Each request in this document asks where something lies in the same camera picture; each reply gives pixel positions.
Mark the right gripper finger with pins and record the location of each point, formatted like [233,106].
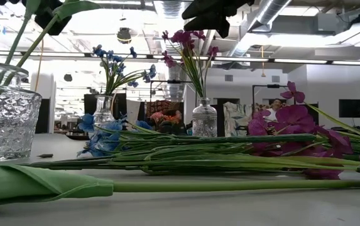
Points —
[217,22]
[223,4]

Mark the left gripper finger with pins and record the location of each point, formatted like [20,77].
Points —
[59,26]
[43,12]

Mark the purple artificial flower bunch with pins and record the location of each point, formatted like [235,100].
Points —
[198,163]
[195,72]
[292,92]

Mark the bottle shaped glass vase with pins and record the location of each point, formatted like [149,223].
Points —
[205,122]

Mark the green calla lily stem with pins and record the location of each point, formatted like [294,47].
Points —
[41,185]

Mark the flared neck glass vase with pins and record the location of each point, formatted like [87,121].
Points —
[103,113]

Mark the wide textured glass vase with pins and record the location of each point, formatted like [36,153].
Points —
[10,125]

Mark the black dome ceiling fixture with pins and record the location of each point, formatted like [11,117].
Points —
[124,35]

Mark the white leaf patterned cloth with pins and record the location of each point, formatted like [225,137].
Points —
[234,116]

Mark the orange mandala tapestry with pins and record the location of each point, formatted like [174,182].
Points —
[161,106]

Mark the person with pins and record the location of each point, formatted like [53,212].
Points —
[274,113]

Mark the small dark fallen petal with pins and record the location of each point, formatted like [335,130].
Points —
[45,155]

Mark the smooth silver air duct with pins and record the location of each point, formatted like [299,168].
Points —
[270,9]

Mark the ribbed silver air duct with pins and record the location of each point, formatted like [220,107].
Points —
[171,7]

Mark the black metal frame stand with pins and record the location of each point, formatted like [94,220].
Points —
[274,85]

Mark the black wall monitor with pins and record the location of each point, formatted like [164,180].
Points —
[352,108]

